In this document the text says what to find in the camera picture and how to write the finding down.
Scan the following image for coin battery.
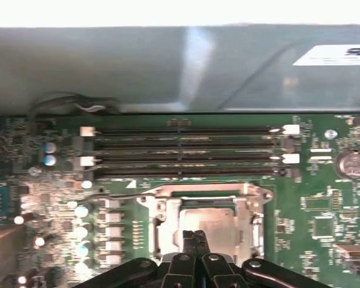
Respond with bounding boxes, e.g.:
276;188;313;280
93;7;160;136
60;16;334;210
335;149;360;181

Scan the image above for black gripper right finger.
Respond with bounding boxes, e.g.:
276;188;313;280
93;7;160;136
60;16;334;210
195;230;322;288

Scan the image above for CPU socket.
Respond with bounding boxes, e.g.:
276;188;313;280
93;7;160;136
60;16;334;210
137;181;275;262

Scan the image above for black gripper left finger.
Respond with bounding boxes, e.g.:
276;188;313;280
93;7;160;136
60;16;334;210
73;230;201;288

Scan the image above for silver CPU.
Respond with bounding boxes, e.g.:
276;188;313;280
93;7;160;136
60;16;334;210
178;206;241;256

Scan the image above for green motherboard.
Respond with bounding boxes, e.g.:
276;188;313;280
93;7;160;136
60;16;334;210
0;113;360;288

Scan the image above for RAM slot black clips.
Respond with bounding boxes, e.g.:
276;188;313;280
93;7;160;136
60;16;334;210
83;166;301;179
74;137;295;151

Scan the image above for white label sticker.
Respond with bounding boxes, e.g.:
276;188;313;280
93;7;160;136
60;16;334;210
292;44;360;67

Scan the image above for metal locking lever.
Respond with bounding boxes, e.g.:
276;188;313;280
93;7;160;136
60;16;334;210
83;190;158;205

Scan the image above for metal rear port block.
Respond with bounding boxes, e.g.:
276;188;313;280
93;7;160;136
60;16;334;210
0;224;26;268

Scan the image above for metal socket cover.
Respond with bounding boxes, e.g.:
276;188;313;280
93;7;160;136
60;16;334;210
151;194;266;259

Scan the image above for black PC case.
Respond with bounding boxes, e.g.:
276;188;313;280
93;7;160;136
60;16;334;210
0;25;360;116

